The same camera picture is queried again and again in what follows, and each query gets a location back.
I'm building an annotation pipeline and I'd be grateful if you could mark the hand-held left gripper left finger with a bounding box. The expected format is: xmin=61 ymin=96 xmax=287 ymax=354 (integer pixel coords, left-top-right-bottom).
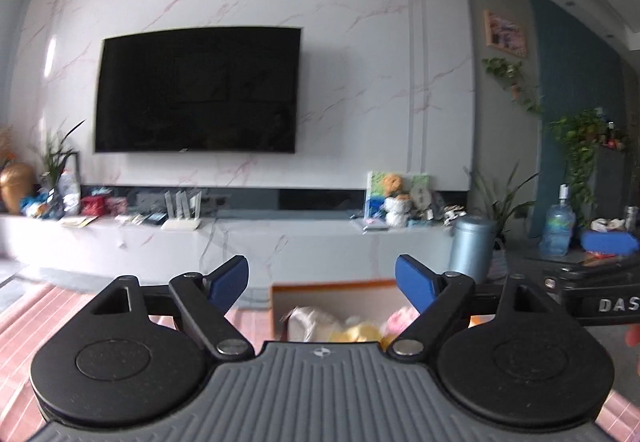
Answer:
xmin=90 ymin=254 xmax=256 ymax=364

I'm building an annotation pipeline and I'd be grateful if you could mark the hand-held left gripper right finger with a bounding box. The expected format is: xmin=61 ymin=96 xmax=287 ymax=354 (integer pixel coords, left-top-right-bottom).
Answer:
xmin=390 ymin=253 xmax=552 ymax=363

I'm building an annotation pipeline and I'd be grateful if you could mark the pink plush toy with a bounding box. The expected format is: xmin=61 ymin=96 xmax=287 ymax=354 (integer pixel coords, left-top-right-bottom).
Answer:
xmin=381 ymin=306 xmax=422 ymax=337

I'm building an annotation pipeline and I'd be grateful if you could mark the yellow plush toy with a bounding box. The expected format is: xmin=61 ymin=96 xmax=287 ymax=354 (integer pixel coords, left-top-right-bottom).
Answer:
xmin=327 ymin=321 xmax=384 ymax=344

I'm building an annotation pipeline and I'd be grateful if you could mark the orange cardboard box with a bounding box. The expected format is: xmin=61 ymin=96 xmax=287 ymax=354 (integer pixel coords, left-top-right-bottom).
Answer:
xmin=270 ymin=278 xmax=402 ymax=344

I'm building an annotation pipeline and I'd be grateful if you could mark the white tissue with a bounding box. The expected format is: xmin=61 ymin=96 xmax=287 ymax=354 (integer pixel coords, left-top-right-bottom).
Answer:
xmin=280 ymin=305 xmax=347 ymax=344

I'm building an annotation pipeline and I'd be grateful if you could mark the blue pouch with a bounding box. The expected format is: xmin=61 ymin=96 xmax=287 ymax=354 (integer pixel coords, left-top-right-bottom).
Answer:
xmin=579 ymin=229 xmax=640 ymax=256

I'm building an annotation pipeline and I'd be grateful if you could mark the white marble television console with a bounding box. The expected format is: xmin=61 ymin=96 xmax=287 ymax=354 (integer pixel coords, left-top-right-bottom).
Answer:
xmin=0 ymin=209 xmax=457 ymax=293

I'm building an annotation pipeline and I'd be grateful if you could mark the silver trash can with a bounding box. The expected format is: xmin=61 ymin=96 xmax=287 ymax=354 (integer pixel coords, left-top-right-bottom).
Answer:
xmin=448 ymin=215 xmax=499 ymax=285

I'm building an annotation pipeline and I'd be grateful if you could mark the brown and white teddy bear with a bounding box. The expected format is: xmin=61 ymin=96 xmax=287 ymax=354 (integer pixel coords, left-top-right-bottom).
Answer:
xmin=382 ymin=174 xmax=414 ymax=228

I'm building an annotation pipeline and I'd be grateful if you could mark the white router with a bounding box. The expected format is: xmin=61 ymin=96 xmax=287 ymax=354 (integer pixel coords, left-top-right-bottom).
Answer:
xmin=160 ymin=189 xmax=204 ymax=231

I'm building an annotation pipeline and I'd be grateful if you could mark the clear blue water bottle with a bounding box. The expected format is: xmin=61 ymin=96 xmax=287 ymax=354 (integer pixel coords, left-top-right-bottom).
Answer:
xmin=538 ymin=184 xmax=576 ymax=257

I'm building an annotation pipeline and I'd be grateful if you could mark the teddy bear with toys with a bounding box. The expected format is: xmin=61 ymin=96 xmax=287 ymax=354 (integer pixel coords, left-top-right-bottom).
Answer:
xmin=364 ymin=170 xmax=431 ymax=223

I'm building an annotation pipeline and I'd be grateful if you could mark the long-leaf floor plant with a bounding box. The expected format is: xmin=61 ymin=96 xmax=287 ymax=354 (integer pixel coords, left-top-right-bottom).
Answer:
xmin=462 ymin=161 xmax=542 ymax=253

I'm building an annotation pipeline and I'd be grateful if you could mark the dark grey cabinet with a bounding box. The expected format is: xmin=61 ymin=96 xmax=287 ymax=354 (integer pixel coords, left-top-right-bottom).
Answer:
xmin=594 ymin=142 xmax=632 ymax=223

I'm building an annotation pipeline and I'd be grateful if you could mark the red gift box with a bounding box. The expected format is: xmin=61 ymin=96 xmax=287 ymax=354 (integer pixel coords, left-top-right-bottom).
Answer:
xmin=80 ymin=195 xmax=107 ymax=217

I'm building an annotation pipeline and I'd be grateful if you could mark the trailing pothos plant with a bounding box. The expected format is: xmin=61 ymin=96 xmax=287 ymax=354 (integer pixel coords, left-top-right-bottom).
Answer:
xmin=548 ymin=107 xmax=609 ymax=229

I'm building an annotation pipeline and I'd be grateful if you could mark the pink checked tablecloth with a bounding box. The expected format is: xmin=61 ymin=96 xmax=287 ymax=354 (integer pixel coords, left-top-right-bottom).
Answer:
xmin=0 ymin=283 xmax=640 ymax=442

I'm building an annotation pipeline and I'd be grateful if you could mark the blue and white plastic bag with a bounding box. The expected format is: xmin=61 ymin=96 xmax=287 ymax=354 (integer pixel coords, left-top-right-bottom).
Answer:
xmin=20 ymin=189 xmax=59 ymax=219

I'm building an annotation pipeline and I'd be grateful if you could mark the green plant in glass vase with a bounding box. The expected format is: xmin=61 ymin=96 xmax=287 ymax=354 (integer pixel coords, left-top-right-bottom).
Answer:
xmin=39 ymin=119 xmax=87 ymax=219

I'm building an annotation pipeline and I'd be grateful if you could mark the hanging ivy plant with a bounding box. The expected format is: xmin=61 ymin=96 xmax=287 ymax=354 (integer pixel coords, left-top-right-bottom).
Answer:
xmin=480 ymin=56 xmax=544 ymax=116

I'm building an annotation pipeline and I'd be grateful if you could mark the gold vase with dried flowers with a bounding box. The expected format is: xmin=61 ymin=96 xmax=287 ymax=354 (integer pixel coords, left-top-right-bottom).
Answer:
xmin=0 ymin=126 xmax=37 ymax=216

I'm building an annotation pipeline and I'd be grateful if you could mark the black router cable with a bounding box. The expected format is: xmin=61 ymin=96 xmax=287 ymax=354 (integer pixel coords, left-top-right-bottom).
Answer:
xmin=201 ymin=217 xmax=228 ymax=265

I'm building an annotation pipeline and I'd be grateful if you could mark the black picture frame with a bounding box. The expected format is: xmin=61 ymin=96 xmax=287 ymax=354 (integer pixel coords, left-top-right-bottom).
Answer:
xmin=62 ymin=152 xmax=82 ymax=216

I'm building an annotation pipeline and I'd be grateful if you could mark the black wall television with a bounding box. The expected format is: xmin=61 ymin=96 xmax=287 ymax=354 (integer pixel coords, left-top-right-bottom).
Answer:
xmin=93 ymin=25 xmax=304 ymax=155

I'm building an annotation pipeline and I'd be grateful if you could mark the framed wall picture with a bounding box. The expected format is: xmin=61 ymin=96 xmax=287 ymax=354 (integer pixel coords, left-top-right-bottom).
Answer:
xmin=482 ymin=10 xmax=530 ymax=59

